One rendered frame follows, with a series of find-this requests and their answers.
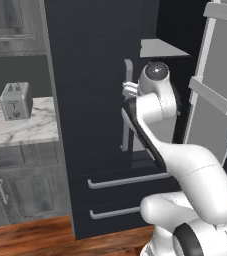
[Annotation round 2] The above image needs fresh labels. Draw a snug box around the black fridge drawer front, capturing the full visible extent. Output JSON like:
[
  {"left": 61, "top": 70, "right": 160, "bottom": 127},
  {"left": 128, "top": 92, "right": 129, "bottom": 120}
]
[
  {"left": 70, "top": 199, "right": 157, "bottom": 241},
  {"left": 67, "top": 165, "right": 183, "bottom": 212}
]

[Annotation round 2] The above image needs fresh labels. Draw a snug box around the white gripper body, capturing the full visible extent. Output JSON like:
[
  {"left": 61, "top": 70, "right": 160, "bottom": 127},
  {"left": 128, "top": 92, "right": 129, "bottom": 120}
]
[{"left": 121, "top": 81, "right": 140, "bottom": 101}]

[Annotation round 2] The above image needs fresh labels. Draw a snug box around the grey fridge shelf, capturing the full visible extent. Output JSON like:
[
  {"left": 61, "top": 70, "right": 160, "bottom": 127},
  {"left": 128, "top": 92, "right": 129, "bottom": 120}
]
[{"left": 139, "top": 38, "right": 190, "bottom": 59}]

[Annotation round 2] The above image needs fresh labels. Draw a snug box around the grey fridge door handle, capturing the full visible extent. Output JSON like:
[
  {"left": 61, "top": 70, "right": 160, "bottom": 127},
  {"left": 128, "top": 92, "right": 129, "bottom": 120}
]
[{"left": 120, "top": 58, "right": 135, "bottom": 153}]

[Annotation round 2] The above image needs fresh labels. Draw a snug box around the grey fridge door bin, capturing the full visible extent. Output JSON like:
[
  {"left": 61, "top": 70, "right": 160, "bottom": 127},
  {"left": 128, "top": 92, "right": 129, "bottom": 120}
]
[
  {"left": 202, "top": 1, "right": 227, "bottom": 25},
  {"left": 188, "top": 76, "right": 227, "bottom": 117}
]

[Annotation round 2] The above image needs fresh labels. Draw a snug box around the open fridge door grey inside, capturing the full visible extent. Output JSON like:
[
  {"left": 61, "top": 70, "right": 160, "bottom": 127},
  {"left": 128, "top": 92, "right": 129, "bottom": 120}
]
[{"left": 183, "top": 0, "right": 227, "bottom": 168}]

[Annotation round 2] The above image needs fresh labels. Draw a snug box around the grey fridge drawer handle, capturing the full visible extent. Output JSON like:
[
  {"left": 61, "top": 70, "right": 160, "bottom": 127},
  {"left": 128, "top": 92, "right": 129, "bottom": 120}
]
[
  {"left": 88, "top": 206, "right": 142, "bottom": 221},
  {"left": 87, "top": 171, "right": 172, "bottom": 190}
]

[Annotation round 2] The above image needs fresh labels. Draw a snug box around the black fridge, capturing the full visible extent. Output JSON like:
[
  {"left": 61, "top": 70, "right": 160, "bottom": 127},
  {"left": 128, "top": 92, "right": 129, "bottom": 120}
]
[{"left": 43, "top": 0, "right": 227, "bottom": 241}]

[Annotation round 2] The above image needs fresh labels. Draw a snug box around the silver cupboard door handle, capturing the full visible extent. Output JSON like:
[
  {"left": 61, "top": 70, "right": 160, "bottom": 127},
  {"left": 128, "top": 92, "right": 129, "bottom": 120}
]
[{"left": 0, "top": 178, "right": 9, "bottom": 205}]

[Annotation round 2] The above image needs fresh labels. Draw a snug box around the black fridge door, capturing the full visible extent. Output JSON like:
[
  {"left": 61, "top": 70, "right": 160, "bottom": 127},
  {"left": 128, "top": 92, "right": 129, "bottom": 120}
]
[{"left": 44, "top": 0, "right": 160, "bottom": 174}]

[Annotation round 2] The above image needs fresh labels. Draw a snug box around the grey wall cupboard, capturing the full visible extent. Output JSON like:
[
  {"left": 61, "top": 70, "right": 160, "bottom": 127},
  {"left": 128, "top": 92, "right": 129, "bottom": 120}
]
[{"left": 0, "top": 0, "right": 49, "bottom": 58}]

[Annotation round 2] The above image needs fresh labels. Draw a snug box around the grey toaster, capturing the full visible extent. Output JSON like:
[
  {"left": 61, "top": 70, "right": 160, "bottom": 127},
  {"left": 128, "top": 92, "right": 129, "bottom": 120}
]
[{"left": 0, "top": 81, "right": 34, "bottom": 122}]

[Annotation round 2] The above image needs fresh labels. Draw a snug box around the grey drawer front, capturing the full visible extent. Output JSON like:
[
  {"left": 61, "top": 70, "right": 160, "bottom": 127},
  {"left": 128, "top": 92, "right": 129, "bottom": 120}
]
[{"left": 0, "top": 145, "right": 27, "bottom": 169}]

